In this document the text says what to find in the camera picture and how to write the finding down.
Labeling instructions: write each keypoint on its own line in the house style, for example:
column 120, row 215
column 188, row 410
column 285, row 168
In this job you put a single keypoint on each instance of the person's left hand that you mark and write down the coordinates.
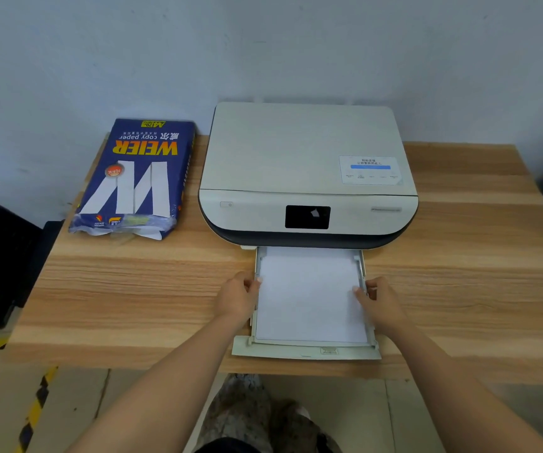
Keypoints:
column 234, row 300

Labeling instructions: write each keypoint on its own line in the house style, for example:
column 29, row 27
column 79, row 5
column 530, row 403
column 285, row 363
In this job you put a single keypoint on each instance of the person's right hand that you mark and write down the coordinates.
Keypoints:
column 383, row 309

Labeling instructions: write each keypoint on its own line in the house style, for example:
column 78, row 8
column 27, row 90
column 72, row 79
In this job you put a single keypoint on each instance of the person's right thumb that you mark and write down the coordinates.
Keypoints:
column 362, row 296

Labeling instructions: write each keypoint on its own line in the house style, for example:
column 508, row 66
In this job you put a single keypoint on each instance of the person's left fingers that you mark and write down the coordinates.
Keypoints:
column 250, row 279

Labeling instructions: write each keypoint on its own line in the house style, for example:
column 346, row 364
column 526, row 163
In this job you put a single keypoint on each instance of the white paper stack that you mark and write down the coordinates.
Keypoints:
column 310, row 297

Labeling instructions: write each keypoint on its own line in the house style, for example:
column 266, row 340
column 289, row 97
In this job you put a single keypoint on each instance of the person's right forearm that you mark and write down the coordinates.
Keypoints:
column 460, row 396

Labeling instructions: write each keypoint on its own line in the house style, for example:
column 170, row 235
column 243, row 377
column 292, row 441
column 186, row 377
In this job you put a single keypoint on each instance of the person's left forearm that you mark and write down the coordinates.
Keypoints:
column 158, row 391

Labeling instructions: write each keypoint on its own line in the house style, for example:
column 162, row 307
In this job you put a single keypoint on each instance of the white printer paper tray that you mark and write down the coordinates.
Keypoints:
column 309, row 350

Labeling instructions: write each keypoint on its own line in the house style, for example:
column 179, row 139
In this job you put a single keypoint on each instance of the white label sticker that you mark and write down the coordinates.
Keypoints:
column 370, row 169

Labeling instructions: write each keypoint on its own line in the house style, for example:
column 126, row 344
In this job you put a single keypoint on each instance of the mottled grey shoe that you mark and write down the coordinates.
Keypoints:
column 299, row 426
column 238, row 410

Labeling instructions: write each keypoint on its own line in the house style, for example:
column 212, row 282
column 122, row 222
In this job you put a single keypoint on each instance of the white and dark grey printer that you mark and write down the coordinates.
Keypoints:
column 290, row 150

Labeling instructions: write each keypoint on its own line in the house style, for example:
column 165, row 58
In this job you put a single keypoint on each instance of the blue copy paper ream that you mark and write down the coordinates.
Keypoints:
column 137, row 174

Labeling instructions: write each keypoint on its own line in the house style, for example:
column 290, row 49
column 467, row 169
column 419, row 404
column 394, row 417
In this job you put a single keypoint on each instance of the black furniture piece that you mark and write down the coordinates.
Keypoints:
column 2, row 259

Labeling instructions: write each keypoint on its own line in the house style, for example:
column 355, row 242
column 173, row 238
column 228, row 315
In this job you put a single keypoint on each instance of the yellow black hazard tape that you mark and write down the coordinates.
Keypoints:
column 35, row 410

